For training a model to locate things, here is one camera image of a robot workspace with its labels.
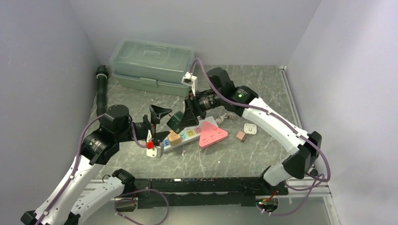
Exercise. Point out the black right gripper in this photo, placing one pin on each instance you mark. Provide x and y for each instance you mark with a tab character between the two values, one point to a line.
192	103

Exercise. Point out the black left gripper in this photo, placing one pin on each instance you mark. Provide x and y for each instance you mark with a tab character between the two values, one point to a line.
156	114

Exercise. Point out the white multicolour power strip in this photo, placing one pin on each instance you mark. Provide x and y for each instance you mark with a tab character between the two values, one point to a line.
188	135

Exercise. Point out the tan cube plug adapter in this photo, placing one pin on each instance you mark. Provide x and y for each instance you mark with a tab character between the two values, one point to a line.
174	138

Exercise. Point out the pink triangular power strip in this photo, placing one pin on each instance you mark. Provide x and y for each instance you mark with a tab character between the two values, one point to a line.
211	134

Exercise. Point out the small pink cube adapter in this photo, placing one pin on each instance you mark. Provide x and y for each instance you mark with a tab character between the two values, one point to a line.
241	136

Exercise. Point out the white square adapter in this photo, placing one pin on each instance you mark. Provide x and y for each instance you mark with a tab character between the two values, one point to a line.
250	129

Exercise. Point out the dark green cube adapter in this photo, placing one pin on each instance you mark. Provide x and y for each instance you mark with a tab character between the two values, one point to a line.
174	122

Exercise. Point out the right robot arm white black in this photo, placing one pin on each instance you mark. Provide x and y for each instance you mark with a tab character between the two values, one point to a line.
303	147

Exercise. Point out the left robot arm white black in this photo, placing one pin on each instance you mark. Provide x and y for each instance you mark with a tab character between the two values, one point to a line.
66	205

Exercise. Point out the translucent green plastic box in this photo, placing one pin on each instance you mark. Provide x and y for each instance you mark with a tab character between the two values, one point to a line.
152	66

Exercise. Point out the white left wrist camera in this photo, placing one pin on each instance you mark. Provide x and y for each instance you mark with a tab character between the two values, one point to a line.
152	150

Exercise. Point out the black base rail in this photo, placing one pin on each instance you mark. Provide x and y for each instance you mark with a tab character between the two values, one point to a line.
243	191

